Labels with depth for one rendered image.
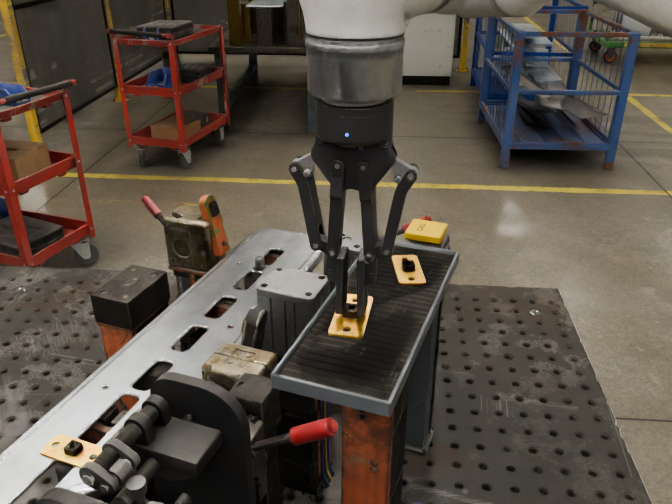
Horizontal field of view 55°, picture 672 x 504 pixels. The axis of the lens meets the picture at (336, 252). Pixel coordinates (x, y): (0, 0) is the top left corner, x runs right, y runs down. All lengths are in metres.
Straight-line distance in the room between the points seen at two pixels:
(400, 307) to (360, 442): 0.21
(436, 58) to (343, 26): 6.62
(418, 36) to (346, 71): 6.56
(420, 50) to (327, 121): 6.57
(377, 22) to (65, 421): 0.68
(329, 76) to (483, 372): 1.04
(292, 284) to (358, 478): 0.30
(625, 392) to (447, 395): 1.39
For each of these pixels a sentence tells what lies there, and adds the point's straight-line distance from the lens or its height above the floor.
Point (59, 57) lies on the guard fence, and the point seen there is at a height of 0.61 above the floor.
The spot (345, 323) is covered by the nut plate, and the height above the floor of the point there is 1.22.
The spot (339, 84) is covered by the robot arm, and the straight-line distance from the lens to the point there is 0.58.
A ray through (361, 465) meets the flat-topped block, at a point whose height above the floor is 0.92.
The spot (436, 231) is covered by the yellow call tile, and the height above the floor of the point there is 1.16.
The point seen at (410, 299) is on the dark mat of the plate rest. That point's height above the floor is 1.16.
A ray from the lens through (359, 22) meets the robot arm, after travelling 0.57.
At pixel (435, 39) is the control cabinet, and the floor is 0.48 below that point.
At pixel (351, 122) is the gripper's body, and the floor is 1.45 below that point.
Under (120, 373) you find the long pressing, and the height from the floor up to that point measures 1.00.
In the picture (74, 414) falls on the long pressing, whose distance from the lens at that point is 0.99.
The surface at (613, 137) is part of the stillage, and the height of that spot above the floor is 0.24.
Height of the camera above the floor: 1.61
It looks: 28 degrees down
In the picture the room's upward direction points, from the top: straight up
